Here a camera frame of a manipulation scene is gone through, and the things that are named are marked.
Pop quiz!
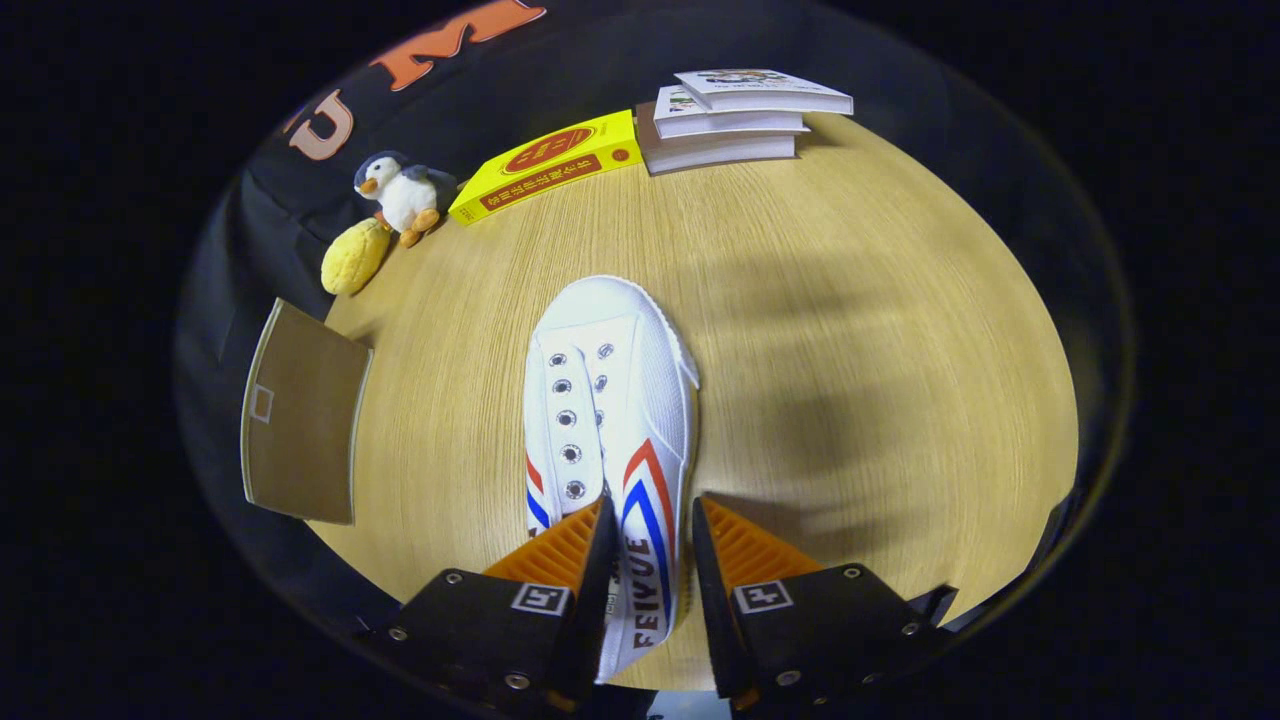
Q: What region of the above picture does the yellow book with red label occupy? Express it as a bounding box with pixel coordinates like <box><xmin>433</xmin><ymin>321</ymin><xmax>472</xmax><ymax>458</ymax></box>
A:
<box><xmin>447</xmin><ymin>108</ymin><xmax>644</xmax><ymax>227</ymax></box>

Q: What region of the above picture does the penguin plush toy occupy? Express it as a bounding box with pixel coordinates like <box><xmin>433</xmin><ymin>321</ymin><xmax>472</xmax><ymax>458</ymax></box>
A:
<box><xmin>352</xmin><ymin>150</ymin><xmax>459</xmax><ymax>249</ymax></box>

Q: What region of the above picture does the white striped canvas shoe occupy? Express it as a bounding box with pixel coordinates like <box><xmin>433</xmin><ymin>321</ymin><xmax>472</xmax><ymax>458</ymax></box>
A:
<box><xmin>523</xmin><ymin>275</ymin><xmax>701</xmax><ymax>686</ymax></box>

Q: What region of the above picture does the brown fabric storage box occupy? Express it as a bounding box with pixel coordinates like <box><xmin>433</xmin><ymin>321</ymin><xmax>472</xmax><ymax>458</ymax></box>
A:
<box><xmin>240</xmin><ymin>297</ymin><xmax>374</xmax><ymax>526</ymax></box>

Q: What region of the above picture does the black backdrop cloth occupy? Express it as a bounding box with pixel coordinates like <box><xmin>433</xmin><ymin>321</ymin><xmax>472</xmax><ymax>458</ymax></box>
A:
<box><xmin>172</xmin><ymin>0</ymin><xmax>1136</xmax><ymax>641</ymax></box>

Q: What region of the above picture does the yellow bread plush toy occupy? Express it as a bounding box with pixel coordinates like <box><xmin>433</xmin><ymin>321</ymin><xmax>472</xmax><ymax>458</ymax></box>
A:
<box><xmin>320</xmin><ymin>217</ymin><xmax>393</xmax><ymax>297</ymax></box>

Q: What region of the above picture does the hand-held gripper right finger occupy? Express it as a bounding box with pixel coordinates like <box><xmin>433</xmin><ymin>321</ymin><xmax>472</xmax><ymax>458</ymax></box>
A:
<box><xmin>692</xmin><ymin>495</ymin><xmax>936</xmax><ymax>713</ymax></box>

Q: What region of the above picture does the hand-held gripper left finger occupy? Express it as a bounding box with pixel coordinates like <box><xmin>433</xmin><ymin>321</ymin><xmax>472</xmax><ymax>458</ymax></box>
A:
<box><xmin>385</xmin><ymin>497</ymin><xmax>621</xmax><ymax>716</ymax></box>

